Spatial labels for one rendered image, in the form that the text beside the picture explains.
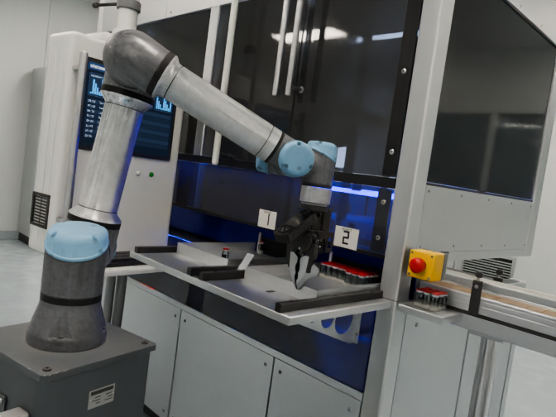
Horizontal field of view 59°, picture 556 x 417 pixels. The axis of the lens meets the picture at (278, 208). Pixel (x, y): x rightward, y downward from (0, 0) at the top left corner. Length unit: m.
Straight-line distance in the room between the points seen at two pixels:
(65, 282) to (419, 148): 0.90
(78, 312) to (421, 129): 0.93
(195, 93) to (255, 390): 1.11
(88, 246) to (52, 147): 0.85
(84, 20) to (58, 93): 5.09
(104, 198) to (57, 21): 5.69
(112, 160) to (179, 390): 1.26
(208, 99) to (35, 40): 5.68
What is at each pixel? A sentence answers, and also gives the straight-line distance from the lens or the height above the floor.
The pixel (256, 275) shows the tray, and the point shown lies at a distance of 1.34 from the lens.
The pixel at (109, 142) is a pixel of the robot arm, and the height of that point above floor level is 1.20.
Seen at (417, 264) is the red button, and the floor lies 1.00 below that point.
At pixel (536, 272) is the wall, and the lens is 6.06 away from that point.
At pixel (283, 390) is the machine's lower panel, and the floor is 0.49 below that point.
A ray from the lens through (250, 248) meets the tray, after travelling 1.84.
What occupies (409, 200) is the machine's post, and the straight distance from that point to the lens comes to 1.36.
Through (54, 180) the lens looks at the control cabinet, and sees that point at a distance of 1.80.
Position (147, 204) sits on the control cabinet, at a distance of 1.98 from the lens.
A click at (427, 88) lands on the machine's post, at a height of 1.45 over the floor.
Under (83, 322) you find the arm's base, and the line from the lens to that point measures 1.05.
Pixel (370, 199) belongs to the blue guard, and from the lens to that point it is 1.42.
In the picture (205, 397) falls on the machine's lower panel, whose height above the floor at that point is 0.30.
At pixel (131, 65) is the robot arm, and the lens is 1.03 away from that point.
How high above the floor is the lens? 1.18
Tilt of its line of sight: 4 degrees down
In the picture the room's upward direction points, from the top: 8 degrees clockwise
